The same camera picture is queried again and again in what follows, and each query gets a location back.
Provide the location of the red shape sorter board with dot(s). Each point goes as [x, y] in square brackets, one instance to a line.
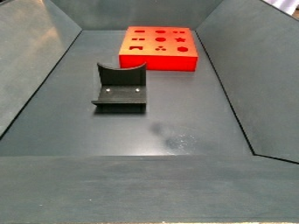
[165, 48]

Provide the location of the black curved holder bracket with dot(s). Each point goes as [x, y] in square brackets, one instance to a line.
[123, 92]

